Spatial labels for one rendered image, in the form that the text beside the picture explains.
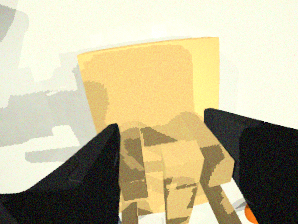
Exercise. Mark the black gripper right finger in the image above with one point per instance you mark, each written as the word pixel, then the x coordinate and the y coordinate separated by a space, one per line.
pixel 266 163

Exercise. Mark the orange ball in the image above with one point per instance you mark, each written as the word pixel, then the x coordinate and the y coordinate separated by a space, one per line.
pixel 249 215

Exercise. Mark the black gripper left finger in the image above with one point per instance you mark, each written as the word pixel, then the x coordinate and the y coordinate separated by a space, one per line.
pixel 84 190

